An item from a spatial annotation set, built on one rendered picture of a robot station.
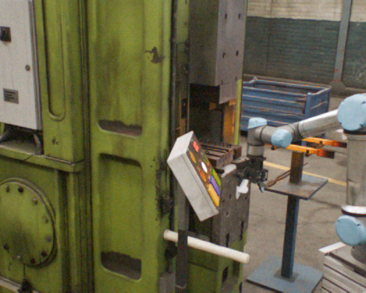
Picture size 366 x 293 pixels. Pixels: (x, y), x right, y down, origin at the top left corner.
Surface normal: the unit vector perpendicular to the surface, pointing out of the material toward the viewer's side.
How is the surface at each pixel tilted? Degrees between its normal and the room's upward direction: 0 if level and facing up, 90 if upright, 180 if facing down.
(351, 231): 98
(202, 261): 90
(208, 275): 90
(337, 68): 90
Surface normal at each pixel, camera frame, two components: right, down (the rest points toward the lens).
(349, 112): -0.73, 0.04
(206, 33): -0.51, 0.24
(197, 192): -0.09, 0.29
